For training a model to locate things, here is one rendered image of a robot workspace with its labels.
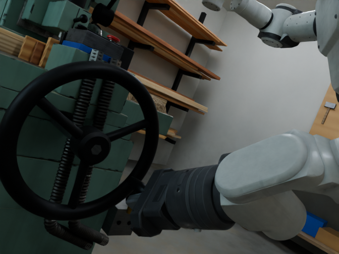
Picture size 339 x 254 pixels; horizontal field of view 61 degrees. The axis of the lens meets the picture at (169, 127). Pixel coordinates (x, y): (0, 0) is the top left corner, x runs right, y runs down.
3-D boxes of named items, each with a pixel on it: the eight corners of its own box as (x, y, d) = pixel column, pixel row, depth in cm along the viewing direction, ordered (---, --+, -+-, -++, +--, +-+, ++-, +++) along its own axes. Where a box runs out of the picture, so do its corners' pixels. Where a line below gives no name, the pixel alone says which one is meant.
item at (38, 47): (31, 62, 66) (38, 41, 66) (29, 61, 68) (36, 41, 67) (94, 86, 77) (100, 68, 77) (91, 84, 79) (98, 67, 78)
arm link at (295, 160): (250, 235, 37) (369, 209, 30) (211, 200, 33) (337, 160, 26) (247, 192, 41) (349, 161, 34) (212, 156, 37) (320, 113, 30)
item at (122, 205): (107, 236, 77) (118, 209, 77) (89, 212, 86) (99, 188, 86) (132, 236, 83) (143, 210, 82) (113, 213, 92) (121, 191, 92)
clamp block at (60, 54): (56, 93, 53) (73, 46, 52) (37, 80, 63) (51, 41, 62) (122, 115, 62) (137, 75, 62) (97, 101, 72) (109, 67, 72)
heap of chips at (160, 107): (147, 107, 78) (152, 94, 78) (122, 96, 89) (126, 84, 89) (170, 115, 84) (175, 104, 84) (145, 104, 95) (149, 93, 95)
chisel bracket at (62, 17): (54, 33, 69) (66, -1, 68) (38, 30, 79) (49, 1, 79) (82, 46, 74) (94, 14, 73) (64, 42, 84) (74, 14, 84)
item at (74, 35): (78, 49, 54) (89, 21, 53) (59, 44, 62) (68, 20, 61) (134, 74, 62) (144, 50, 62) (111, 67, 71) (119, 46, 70)
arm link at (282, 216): (225, 246, 42) (305, 252, 34) (179, 210, 37) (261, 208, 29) (238, 178, 48) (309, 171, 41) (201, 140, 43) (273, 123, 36)
